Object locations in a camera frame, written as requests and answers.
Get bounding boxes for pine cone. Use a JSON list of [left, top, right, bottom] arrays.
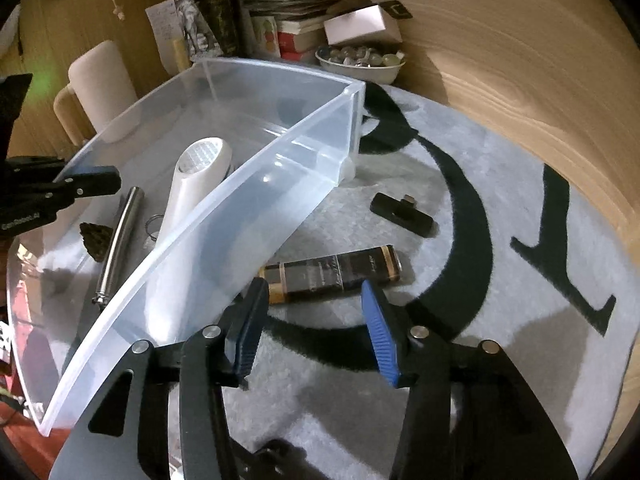
[[79, 222, 114, 263]]

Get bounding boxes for metal cylinder tube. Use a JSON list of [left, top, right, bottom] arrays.
[[92, 186, 144, 311]]

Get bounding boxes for dark brown rectangular box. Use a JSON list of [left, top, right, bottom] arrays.
[[258, 245, 401, 306]]

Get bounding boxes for white handheld massager device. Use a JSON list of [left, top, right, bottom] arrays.
[[150, 136, 234, 261]]

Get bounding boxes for clear plastic storage bin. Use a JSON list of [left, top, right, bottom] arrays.
[[8, 60, 366, 435]]

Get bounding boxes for grey rug with black letters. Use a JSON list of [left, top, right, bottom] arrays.
[[224, 86, 639, 479]]

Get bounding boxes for yellow tube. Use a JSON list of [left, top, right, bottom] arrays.
[[172, 38, 192, 73]]

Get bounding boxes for white handwritten paper note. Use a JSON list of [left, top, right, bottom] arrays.
[[145, 0, 183, 76]]

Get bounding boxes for dark wine bottle elephant label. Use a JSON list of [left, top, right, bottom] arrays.
[[174, 0, 246, 59]]

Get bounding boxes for stack of books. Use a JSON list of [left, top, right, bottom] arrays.
[[241, 0, 344, 58]]

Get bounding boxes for white bowl of small items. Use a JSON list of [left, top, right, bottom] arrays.
[[314, 46, 407, 84]]

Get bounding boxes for white cardboard box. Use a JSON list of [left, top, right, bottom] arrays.
[[323, 4, 402, 46]]

